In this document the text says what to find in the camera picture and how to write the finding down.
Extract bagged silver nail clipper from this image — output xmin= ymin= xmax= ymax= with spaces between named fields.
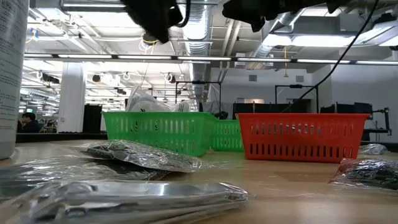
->
xmin=6 ymin=180 xmax=251 ymax=224

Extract large white plastic jug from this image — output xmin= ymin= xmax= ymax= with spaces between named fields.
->
xmin=0 ymin=0 xmax=30 ymax=161

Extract white cotton pads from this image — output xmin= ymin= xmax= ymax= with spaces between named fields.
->
xmin=125 ymin=86 xmax=200 ymax=113

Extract green slotted plastic basket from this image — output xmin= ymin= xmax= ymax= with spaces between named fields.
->
xmin=102 ymin=111 xmax=218 ymax=158
xmin=211 ymin=119 xmax=245 ymax=152

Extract yellow hanging pendant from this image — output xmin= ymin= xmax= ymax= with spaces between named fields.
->
xmin=282 ymin=46 xmax=289 ymax=78

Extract person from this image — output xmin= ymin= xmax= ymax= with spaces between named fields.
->
xmin=17 ymin=111 xmax=41 ymax=134

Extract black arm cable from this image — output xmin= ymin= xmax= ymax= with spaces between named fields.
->
xmin=281 ymin=0 xmax=379 ymax=113
xmin=182 ymin=0 xmax=192 ymax=28

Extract black cabinet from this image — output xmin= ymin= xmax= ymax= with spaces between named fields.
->
xmin=82 ymin=103 xmax=103 ymax=134

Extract black ceiling cable reel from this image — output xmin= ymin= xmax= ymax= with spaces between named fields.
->
xmin=138 ymin=30 xmax=159 ymax=52

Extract silver round ventilation duct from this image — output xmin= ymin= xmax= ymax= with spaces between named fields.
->
xmin=182 ymin=0 xmax=214 ymax=103
xmin=245 ymin=9 xmax=315 ymax=71

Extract white building pillar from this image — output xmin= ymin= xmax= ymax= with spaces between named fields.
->
xmin=57 ymin=62 xmax=87 ymax=134

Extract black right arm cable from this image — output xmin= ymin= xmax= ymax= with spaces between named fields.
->
xmin=281 ymin=0 xmax=379 ymax=113

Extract black background rig frame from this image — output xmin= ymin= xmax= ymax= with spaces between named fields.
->
xmin=174 ymin=80 xmax=222 ymax=116
xmin=274 ymin=84 xmax=320 ymax=113

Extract black mesh pad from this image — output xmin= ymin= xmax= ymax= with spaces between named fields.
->
xmin=0 ymin=154 xmax=170 ymax=203
xmin=80 ymin=139 xmax=215 ymax=174
xmin=359 ymin=142 xmax=389 ymax=156
xmin=328 ymin=157 xmax=398 ymax=192

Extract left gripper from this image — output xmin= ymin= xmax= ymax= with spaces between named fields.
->
xmin=120 ymin=0 xmax=187 ymax=44

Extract long ceiling light strip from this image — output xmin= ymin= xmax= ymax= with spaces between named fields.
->
xmin=24 ymin=53 xmax=398 ymax=65

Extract red slotted plastic basket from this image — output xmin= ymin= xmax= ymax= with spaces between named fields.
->
xmin=235 ymin=112 xmax=371 ymax=164

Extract black partition screen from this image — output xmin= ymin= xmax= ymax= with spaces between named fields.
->
xmin=320 ymin=101 xmax=374 ymax=114
xmin=232 ymin=102 xmax=312 ymax=114

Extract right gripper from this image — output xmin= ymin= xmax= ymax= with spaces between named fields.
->
xmin=222 ymin=0 xmax=312 ymax=32

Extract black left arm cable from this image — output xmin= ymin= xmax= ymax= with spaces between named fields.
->
xmin=182 ymin=0 xmax=192 ymax=28

